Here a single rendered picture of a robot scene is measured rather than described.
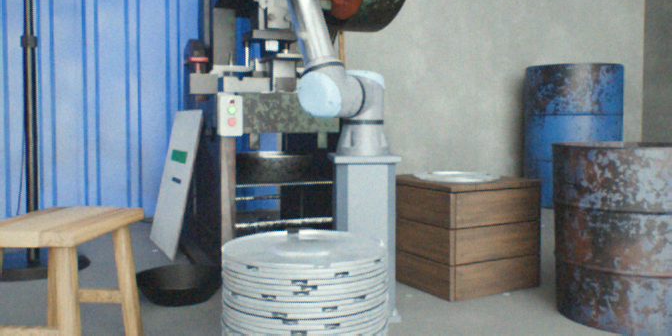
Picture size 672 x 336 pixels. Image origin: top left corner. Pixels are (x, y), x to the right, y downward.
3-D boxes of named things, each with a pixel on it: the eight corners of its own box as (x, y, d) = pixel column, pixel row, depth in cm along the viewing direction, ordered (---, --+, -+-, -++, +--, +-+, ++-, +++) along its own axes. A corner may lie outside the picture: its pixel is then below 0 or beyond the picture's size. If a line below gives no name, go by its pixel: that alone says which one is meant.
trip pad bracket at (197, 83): (219, 127, 214) (218, 70, 213) (190, 127, 210) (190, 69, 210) (215, 127, 220) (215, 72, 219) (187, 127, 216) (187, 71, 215)
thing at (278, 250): (363, 231, 126) (363, 227, 126) (411, 264, 98) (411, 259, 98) (219, 237, 120) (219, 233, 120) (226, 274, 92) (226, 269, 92)
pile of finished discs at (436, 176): (519, 179, 205) (519, 177, 205) (451, 183, 191) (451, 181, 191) (460, 172, 230) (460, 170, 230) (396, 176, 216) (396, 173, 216)
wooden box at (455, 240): (541, 285, 204) (542, 180, 202) (450, 302, 185) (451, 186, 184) (459, 261, 239) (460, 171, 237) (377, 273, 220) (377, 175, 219)
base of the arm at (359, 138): (395, 156, 168) (395, 119, 167) (339, 156, 166) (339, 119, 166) (384, 152, 183) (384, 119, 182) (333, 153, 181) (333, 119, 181)
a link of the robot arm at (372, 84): (393, 119, 174) (393, 71, 174) (362, 119, 164) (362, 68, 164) (360, 119, 182) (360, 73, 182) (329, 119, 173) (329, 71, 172)
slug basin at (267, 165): (326, 180, 240) (326, 155, 239) (239, 184, 227) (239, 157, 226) (297, 173, 271) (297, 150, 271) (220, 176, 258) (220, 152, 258)
